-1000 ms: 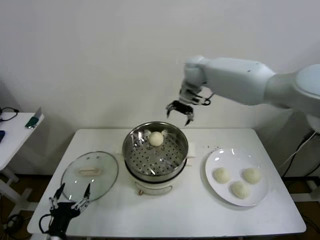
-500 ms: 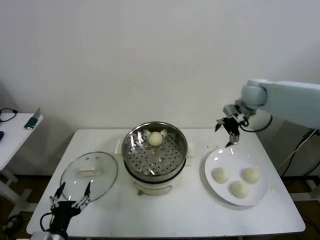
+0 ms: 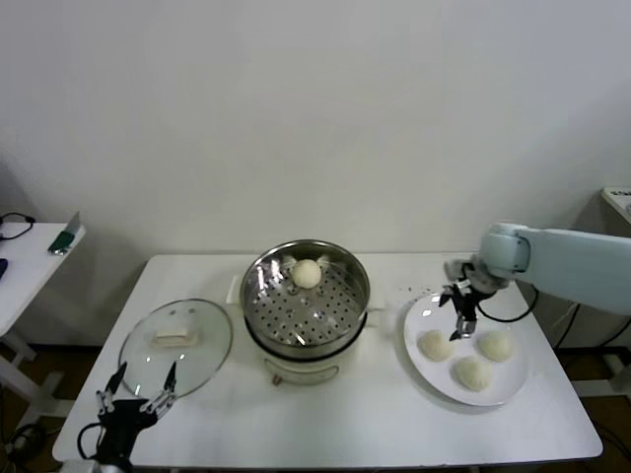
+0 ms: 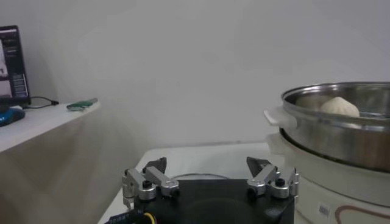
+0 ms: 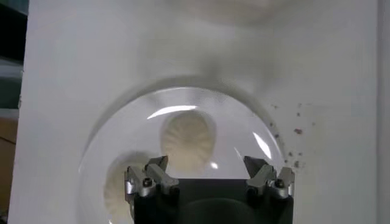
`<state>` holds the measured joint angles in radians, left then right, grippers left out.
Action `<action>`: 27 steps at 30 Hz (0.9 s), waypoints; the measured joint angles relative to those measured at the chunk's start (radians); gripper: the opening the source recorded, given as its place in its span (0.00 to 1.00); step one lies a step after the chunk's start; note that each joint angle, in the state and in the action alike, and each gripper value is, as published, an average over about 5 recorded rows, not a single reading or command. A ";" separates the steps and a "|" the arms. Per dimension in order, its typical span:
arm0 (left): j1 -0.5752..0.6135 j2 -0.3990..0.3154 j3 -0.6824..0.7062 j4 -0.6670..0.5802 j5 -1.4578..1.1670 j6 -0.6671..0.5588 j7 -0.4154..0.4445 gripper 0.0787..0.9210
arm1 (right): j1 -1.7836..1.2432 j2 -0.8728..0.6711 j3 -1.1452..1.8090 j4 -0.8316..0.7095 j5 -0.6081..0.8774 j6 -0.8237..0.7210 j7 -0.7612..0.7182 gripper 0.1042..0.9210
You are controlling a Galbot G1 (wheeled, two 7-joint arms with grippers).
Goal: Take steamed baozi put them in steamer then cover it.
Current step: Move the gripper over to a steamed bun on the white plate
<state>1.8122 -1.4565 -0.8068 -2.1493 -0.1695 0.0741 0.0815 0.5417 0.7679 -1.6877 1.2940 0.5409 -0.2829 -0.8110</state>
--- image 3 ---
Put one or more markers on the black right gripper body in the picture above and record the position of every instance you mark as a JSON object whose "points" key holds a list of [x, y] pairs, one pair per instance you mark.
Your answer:
{"points": [[466, 300]]}

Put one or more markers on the round white plate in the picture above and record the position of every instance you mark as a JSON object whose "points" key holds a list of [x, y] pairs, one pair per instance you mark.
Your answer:
{"points": [[429, 379]]}

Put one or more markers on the round glass pot lid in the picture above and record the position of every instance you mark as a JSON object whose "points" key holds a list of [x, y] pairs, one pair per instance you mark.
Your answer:
{"points": [[197, 355]]}

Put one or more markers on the white cabinet with labels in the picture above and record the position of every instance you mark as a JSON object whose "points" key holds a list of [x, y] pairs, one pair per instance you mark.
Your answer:
{"points": [[616, 204]]}

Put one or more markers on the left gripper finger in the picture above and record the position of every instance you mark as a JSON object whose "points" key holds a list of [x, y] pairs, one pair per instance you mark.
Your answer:
{"points": [[113, 386], [170, 389]]}

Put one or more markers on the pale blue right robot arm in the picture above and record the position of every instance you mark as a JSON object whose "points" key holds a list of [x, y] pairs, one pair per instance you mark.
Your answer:
{"points": [[567, 266]]}

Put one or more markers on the perforated steel steamer basket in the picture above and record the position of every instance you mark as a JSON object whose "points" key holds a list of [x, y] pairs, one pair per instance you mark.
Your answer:
{"points": [[305, 315]]}

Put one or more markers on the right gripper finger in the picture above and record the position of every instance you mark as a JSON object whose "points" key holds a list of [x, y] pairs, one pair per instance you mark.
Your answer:
{"points": [[446, 294], [466, 326]]}

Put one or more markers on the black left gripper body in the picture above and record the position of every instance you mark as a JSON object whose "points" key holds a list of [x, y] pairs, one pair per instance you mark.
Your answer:
{"points": [[118, 424]]}

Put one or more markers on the dark blue object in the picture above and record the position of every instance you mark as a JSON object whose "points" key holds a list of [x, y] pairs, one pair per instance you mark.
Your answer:
{"points": [[3, 270]]}

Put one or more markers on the white side table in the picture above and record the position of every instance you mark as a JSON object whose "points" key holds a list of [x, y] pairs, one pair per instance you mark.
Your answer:
{"points": [[29, 276]]}

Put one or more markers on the white steamed baozi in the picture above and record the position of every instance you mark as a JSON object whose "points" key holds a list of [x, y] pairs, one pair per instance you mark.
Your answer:
{"points": [[472, 375], [435, 346], [494, 346], [305, 274]]}

